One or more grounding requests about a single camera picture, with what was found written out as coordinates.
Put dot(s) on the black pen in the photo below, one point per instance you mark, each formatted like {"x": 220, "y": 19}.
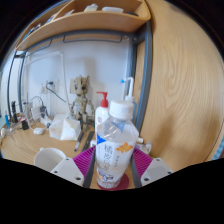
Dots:
{"x": 79, "y": 140}
{"x": 88, "y": 140}

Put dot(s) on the grey metal shelf frame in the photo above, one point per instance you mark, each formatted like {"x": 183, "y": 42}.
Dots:
{"x": 146, "y": 66}

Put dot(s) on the wooden shelf unit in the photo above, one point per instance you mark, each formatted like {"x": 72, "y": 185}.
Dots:
{"x": 93, "y": 21}

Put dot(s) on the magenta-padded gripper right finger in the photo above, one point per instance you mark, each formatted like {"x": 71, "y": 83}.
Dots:
{"x": 156, "y": 170}

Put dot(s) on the small white oval case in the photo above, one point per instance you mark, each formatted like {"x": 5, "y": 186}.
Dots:
{"x": 38, "y": 131}

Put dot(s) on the white pump bottle, red pump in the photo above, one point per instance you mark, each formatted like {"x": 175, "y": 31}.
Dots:
{"x": 101, "y": 115}

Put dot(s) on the blue pump bottle, white pump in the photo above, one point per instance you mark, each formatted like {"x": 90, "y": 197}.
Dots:
{"x": 130, "y": 91}

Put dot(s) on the white power adapter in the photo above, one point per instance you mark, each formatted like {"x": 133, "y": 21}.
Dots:
{"x": 39, "y": 111}

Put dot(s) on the white desk lamp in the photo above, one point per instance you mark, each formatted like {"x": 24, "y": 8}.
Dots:
{"x": 66, "y": 83}

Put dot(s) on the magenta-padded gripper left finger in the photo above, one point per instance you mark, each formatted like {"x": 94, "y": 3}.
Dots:
{"x": 68, "y": 170}

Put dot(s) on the small black box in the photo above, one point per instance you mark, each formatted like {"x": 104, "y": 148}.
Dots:
{"x": 25, "y": 125}

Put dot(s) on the wooden tree-creature figurine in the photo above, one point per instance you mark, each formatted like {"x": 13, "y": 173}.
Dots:
{"x": 81, "y": 96}

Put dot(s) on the small blue bottle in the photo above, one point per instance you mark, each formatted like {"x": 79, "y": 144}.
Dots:
{"x": 7, "y": 120}

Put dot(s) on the striped hanging towel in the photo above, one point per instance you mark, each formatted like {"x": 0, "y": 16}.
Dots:
{"x": 219, "y": 151}

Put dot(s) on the white crumpled paper bag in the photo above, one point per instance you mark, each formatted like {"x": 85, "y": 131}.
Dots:
{"x": 65, "y": 130}

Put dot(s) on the clear plastic water bottle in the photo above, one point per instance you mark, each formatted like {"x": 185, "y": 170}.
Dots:
{"x": 115, "y": 150}

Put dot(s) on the cream ceramic cup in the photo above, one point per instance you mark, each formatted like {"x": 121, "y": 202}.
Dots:
{"x": 46, "y": 160}

